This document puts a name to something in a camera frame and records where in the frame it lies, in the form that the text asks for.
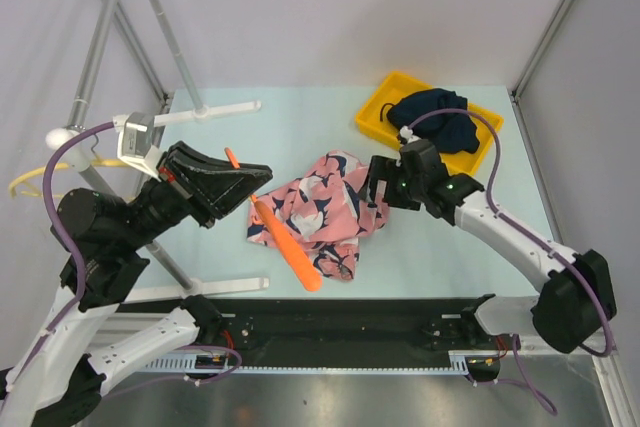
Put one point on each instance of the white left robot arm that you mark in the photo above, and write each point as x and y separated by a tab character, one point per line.
63	379

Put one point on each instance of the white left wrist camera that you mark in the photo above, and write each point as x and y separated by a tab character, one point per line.
135	145

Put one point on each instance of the pink shark print shorts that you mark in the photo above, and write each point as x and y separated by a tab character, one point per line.
324	214

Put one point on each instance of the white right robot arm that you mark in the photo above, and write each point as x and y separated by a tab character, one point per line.
574	301

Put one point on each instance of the orange plastic hanger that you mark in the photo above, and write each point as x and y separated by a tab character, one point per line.
289	249

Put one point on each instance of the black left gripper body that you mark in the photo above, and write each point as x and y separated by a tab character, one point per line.
174	184

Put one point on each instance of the yellow plastic tray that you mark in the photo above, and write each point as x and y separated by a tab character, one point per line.
398	85

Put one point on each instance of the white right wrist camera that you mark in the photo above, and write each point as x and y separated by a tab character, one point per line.
406	135

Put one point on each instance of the navy blue shorts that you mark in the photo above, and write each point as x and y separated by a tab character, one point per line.
450	133

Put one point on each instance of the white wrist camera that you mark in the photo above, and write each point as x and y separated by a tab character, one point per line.
135	145
406	135

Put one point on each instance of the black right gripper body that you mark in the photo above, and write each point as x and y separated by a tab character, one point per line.
401	191

